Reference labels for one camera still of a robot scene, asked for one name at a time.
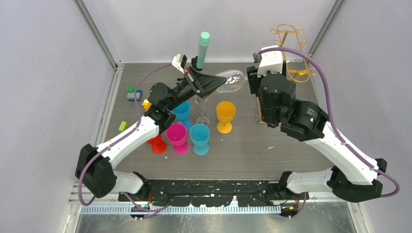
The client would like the gold wire glass rack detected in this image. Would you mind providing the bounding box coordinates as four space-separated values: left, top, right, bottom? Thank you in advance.
256 23 319 124

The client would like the clear wine glass front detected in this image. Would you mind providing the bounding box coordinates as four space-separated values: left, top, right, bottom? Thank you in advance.
194 96 209 126

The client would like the orange wine glass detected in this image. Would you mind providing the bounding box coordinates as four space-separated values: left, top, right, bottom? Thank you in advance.
216 101 236 134

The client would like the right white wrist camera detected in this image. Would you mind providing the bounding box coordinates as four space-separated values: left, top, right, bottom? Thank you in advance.
253 50 283 78

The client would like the small yellow block behind rack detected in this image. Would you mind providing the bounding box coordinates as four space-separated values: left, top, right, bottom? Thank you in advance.
298 70 309 76

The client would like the clear wine glass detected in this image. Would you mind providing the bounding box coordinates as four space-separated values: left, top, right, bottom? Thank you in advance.
216 69 248 93
194 96 209 126

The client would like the mint green microphone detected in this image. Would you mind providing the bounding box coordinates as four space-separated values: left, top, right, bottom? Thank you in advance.
196 32 210 70

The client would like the blue toy block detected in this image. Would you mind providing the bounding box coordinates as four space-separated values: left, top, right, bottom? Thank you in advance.
126 89 142 101

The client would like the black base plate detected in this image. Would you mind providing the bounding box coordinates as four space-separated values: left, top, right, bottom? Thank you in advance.
130 180 309 207

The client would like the aluminium frame rail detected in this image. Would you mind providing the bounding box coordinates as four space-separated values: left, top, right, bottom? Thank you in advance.
82 192 342 216

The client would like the magenta wine glass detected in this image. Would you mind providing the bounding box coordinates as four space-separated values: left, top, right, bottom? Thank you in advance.
166 123 189 155

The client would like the lime green small block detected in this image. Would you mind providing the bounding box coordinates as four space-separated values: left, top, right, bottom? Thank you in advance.
118 121 128 132

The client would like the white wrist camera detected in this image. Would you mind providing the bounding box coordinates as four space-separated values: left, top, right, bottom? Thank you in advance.
172 53 187 73
253 50 283 78

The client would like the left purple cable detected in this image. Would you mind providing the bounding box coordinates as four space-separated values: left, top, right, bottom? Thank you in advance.
78 63 174 220

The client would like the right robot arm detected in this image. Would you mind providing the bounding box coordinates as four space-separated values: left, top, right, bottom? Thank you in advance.
246 66 387 202

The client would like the cyan wine glass back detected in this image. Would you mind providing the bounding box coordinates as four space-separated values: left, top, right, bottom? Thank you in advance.
189 124 210 155

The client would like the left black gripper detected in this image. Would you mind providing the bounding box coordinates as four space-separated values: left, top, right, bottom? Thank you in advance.
166 67 226 112

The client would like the blue wine glass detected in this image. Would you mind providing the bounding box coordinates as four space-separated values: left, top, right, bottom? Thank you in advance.
172 101 192 131

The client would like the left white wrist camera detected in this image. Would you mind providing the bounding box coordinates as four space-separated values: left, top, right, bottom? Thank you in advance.
172 53 187 73

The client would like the red wine glass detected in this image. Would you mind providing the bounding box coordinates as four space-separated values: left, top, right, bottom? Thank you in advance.
146 134 167 154

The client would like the clear wine glass back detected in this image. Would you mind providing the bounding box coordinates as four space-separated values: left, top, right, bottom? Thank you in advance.
216 69 248 93

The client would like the green toy block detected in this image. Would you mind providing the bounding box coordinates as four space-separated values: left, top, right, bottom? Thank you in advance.
127 85 135 93

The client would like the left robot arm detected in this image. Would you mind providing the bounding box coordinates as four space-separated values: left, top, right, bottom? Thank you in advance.
75 67 226 202

